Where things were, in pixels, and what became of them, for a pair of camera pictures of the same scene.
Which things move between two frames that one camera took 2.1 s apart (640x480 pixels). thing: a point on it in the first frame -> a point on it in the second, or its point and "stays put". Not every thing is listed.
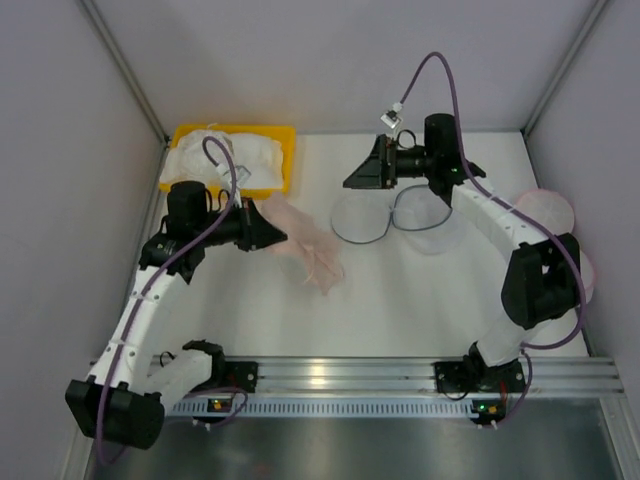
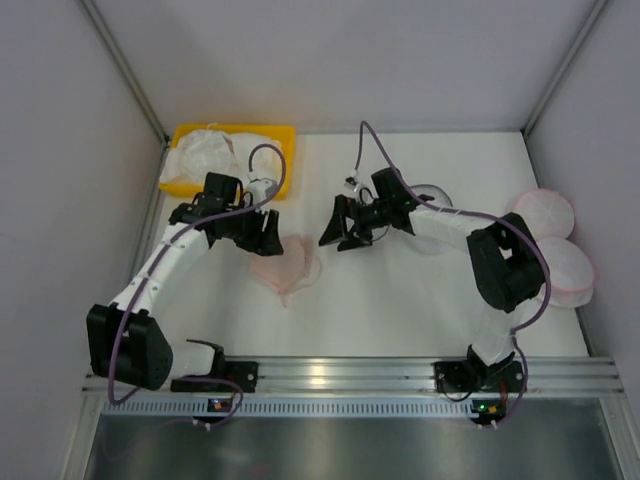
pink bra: [318, 250] -> [297, 267]
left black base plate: [242, 374] stays put
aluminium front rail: [548, 375] stays put
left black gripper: [248, 225] stays put
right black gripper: [389, 165] -> [351, 223]
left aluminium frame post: [127, 69] stays put
